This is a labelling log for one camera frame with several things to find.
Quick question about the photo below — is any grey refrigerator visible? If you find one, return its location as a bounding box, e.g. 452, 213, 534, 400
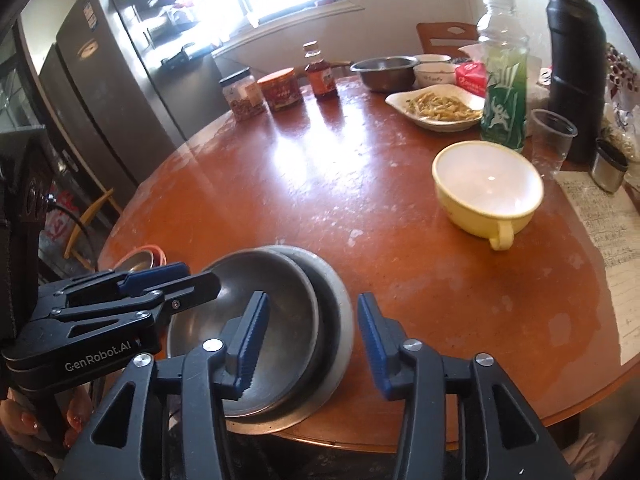
37, 0, 226, 186

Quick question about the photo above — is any clear plastic cup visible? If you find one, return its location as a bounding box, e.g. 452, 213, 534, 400
530, 109, 578, 178

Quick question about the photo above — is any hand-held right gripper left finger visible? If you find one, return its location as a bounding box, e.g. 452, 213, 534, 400
60, 290, 272, 480

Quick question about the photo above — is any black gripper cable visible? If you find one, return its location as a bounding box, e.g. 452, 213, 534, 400
47, 195, 89, 234

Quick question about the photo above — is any wooden chair with cutout back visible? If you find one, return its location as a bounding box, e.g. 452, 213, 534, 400
416, 22, 483, 57

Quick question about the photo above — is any green plastic bottle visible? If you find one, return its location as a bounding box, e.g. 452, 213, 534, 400
476, 0, 531, 155

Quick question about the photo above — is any red packet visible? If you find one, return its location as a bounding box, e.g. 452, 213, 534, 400
454, 61, 488, 98

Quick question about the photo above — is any shallow steel bowl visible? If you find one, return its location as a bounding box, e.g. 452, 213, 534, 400
166, 249, 321, 418
225, 245, 357, 436

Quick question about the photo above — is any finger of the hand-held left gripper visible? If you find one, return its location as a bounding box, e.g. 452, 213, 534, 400
31, 272, 222, 342
40, 261, 192, 307

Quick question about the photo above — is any white plastic bag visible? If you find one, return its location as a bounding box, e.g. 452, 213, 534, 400
525, 52, 553, 106

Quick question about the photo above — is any jar with red lid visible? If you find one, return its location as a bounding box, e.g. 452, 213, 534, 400
256, 68, 304, 112

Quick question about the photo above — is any white dish with food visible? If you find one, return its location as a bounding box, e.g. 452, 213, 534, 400
385, 85, 486, 133

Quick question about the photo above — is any clear bag of snacks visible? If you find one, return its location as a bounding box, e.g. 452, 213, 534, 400
600, 42, 640, 161

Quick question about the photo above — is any white printed ceramic bowl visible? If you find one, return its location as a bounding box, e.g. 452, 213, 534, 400
414, 62, 458, 88

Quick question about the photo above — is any black thermos flask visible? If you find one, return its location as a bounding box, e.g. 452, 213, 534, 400
545, 0, 608, 163

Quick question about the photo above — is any wooden chair with brown seat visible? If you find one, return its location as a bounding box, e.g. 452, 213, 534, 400
65, 187, 123, 271

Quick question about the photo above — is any clear jar with black lid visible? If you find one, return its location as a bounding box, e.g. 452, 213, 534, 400
218, 67, 267, 122

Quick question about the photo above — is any deep steel bowl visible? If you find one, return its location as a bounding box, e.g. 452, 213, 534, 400
349, 56, 420, 93

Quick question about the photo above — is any brown sauce bottle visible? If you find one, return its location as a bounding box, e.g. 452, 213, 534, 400
302, 41, 340, 102

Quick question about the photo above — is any small steel cup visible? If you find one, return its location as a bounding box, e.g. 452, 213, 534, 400
590, 137, 629, 193

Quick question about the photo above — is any yellow bowl with handle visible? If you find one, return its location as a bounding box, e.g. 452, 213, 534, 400
432, 141, 545, 252

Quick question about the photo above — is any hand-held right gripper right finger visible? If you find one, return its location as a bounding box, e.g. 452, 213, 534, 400
357, 292, 576, 480

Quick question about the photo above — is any printed paper sheet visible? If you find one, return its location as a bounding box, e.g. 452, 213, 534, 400
555, 170, 640, 366

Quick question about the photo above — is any person's left hand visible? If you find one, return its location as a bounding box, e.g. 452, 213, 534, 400
0, 390, 96, 461

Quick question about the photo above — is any small steel bowl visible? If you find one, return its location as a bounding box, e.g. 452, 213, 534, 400
111, 249, 155, 274

